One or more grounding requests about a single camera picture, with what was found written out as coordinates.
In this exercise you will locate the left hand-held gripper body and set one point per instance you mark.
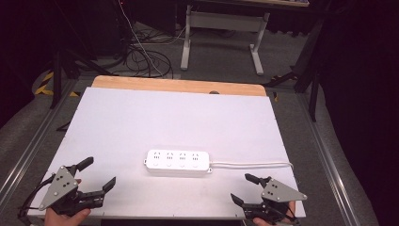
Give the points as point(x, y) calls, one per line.
point(59, 188)

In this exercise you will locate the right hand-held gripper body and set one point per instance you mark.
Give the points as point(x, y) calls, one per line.
point(279, 192)

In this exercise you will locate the person's left hand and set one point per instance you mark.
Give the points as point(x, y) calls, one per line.
point(62, 219)

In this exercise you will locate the person's right hand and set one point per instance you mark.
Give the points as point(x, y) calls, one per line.
point(263, 222)

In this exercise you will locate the white power strip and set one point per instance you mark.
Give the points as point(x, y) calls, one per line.
point(177, 163)

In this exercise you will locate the white board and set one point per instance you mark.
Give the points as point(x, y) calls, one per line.
point(156, 125)

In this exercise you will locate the black stand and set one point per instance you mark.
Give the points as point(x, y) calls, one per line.
point(56, 81)
point(313, 94)

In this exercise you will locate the yellow and black floor tape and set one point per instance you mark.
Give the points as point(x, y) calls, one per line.
point(47, 78)

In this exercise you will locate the black table grommet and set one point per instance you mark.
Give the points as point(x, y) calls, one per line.
point(214, 92)

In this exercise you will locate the black curtain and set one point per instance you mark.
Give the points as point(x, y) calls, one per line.
point(15, 62)
point(360, 94)

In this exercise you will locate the aluminium floor rail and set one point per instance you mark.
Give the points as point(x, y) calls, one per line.
point(34, 141)
point(326, 150)

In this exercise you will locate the white metal desk frame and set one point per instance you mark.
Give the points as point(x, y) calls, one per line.
point(226, 22)

